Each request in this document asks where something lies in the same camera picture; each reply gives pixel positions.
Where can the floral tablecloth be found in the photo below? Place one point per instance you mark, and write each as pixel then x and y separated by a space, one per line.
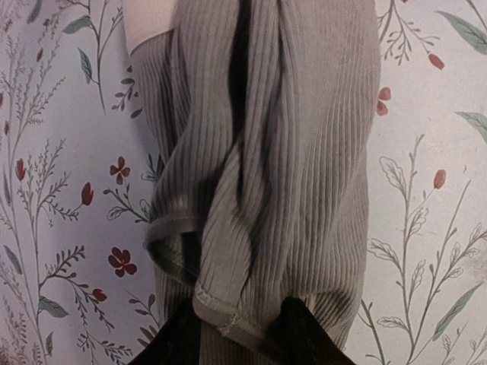
pixel 77 169

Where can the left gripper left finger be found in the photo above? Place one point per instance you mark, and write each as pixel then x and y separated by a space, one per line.
pixel 177 342

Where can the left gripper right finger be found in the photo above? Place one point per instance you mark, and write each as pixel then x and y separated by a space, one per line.
pixel 303 339

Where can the taupe underwear cream waistband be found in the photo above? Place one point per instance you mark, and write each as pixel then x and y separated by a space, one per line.
pixel 261 111

